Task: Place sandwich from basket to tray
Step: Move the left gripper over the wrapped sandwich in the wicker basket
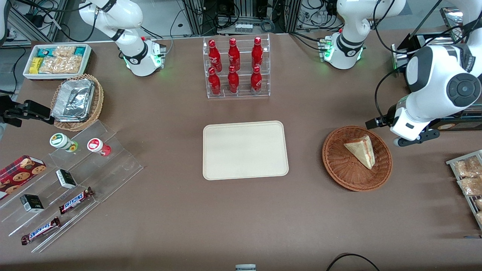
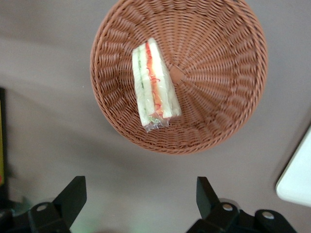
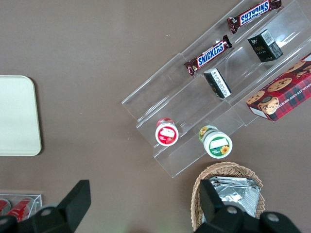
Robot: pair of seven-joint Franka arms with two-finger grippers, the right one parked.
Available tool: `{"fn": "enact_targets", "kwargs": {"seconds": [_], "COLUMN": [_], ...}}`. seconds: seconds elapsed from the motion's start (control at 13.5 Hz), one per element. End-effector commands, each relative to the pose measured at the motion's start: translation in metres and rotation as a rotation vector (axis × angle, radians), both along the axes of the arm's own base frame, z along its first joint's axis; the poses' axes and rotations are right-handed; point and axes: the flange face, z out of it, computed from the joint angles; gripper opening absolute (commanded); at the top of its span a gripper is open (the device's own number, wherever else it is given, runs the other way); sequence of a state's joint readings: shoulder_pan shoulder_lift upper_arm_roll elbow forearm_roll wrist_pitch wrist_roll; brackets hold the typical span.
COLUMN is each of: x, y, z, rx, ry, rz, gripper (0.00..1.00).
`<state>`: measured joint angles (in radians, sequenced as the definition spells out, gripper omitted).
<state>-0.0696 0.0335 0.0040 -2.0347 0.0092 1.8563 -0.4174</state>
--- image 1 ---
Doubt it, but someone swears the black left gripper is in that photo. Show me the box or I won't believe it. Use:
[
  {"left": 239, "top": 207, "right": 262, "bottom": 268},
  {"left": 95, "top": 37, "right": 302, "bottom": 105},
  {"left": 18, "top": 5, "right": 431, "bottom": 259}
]
[{"left": 365, "top": 114, "right": 396, "bottom": 130}]

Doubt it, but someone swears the triangular sandwich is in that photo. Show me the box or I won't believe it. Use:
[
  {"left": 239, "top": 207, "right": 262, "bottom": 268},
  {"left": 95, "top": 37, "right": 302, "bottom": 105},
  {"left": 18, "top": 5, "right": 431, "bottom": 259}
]
[{"left": 343, "top": 135, "right": 376, "bottom": 170}]

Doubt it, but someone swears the aluminium foil tray stack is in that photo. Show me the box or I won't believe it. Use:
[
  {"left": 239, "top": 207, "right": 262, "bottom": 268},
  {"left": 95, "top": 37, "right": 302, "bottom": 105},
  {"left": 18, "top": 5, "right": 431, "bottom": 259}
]
[{"left": 51, "top": 78, "right": 95, "bottom": 123}]

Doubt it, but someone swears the light wicker basket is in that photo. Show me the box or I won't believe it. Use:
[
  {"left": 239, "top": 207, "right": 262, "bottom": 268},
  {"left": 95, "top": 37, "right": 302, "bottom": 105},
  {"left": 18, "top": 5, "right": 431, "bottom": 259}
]
[{"left": 50, "top": 74, "right": 104, "bottom": 132}]

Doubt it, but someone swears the brown wicker basket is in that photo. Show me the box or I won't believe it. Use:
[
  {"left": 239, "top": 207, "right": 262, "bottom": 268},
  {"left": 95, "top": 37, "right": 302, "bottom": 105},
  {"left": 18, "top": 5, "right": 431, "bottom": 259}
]
[{"left": 322, "top": 125, "right": 393, "bottom": 192}]

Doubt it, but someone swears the beige plastic tray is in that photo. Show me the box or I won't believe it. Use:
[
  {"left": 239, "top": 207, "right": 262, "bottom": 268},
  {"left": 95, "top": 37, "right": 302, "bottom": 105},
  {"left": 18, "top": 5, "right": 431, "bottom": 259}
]
[{"left": 203, "top": 120, "right": 290, "bottom": 181}]

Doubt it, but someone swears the green lid snack cup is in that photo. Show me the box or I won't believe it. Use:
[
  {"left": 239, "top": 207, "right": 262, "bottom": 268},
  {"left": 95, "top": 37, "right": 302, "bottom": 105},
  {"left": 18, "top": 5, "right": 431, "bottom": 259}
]
[{"left": 49, "top": 132, "right": 79, "bottom": 152}]

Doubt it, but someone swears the white plastic snack bin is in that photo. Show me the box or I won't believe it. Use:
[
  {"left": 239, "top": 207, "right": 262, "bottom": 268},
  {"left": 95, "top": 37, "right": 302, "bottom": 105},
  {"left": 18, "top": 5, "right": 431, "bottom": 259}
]
[{"left": 23, "top": 44, "right": 93, "bottom": 82}]

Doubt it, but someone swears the red lid snack cup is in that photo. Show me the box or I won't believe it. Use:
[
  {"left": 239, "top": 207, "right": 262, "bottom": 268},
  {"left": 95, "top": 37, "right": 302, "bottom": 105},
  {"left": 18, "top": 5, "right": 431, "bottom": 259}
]
[{"left": 87, "top": 138, "right": 112, "bottom": 157}]

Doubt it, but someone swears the yellow snack packet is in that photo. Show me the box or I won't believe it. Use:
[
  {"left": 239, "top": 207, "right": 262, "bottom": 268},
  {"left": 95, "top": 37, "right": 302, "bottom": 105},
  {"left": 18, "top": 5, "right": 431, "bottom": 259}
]
[{"left": 29, "top": 57, "right": 44, "bottom": 75}]

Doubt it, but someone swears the large clear nut bag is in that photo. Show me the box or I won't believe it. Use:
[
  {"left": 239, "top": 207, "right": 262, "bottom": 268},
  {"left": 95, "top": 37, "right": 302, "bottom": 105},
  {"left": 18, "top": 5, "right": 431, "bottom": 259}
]
[{"left": 39, "top": 55, "right": 83, "bottom": 75}]

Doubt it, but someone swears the small black box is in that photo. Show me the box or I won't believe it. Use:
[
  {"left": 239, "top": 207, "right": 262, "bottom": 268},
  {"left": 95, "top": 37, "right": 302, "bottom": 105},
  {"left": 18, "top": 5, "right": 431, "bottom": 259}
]
[
  {"left": 20, "top": 194, "right": 45, "bottom": 213},
  {"left": 55, "top": 169, "right": 77, "bottom": 190}
]

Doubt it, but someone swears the red cookie box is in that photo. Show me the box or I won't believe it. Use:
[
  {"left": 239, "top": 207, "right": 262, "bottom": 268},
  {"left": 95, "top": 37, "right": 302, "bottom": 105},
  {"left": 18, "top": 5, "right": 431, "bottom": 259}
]
[{"left": 0, "top": 155, "right": 47, "bottom": 200}]

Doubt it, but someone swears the small clear nut bag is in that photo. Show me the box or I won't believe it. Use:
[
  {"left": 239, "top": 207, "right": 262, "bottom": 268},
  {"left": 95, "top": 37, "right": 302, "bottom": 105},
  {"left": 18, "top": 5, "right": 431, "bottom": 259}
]
[{"left": 53, "top": 45, "right": 77, "bottom": 58}]

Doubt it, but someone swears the clear acrylic stepped display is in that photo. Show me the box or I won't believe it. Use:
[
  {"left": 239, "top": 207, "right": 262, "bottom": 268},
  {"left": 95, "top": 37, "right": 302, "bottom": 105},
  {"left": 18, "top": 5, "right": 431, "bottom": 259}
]
[{"left": 0, "top": 120, "right": 144, "bottom": 254}]

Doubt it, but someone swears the snickers chocolate bar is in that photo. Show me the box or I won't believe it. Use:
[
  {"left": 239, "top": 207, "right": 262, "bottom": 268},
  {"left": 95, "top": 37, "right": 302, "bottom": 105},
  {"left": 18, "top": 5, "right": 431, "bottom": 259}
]
[
  {"left": 58, "top": 187, "right": 94, "bottom": 215},
  {"left": 20, "top": 216, "right": 61, "bottom": 246}
]

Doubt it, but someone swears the clear cracker bag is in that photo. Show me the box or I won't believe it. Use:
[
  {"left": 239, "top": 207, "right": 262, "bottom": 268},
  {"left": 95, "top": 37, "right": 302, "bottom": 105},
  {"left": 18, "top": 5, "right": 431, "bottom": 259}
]
[
  {"left": 457, "top": 177, "right": 482, "bottom": 197},
  {"left": 453, "top": 157, "right": 482, "bottom": 178}
]

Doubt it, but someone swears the black food warmer appliance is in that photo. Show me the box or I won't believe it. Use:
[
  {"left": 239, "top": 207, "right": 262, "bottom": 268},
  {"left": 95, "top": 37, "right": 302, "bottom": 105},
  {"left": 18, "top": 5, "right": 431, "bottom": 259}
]
[{"left": 391, "top": 7, "right": 482, "bottom": 132}]

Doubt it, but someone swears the red cola bottle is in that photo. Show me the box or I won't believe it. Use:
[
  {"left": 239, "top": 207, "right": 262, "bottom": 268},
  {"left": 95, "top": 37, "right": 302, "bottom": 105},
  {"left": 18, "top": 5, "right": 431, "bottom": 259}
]
[
  {"left": 208, "top": 67, "right": 222, "bottom": 96},
  {"left": 250, "top": 66, "right": 263, "bottom": 94},
  {"left": 228, "top": 38, "right": 241, "bottom": 72},
  {"left": 208, "top": 39, "right": 223, "bottom": 72},
  {"left": 251, "top": 37, "right": 264, "bottom": 69},
  {"left": 227, "top": 65, "right": 240, "bottom": 94}
]

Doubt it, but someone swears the clear acrylic bottle rack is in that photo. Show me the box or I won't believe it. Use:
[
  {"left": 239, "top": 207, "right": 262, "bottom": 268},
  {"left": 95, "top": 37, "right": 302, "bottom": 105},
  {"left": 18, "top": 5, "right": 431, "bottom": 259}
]
[{"left": 203, "top": 33, "right": 271, "bottom": 99}]

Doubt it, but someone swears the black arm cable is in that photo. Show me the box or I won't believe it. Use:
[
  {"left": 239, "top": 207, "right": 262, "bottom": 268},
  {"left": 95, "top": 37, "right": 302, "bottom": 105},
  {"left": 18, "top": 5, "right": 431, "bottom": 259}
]
[{"left": 374, "top": 69, "right": 409, "bottom": 122}]

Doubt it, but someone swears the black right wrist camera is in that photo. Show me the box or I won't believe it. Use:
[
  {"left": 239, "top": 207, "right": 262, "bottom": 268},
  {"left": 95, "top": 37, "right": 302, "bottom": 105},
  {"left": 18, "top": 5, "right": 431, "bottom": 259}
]
[{"left": 0, "top": 95, "right": 24, "bottom": 128}]

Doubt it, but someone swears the grey wire snack rack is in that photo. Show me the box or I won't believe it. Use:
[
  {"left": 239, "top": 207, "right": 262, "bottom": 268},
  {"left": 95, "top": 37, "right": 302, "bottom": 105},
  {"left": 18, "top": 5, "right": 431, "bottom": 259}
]
[{"left": 446, "top": 149, "right": 482, "bottom": 231}]

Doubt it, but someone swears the black floor cable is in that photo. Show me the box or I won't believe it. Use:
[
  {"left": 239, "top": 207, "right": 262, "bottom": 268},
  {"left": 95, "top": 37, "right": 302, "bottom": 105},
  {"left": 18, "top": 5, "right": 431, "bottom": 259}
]
[{"left": 325, "top": 253, "right": 381, "bottom": 271}]

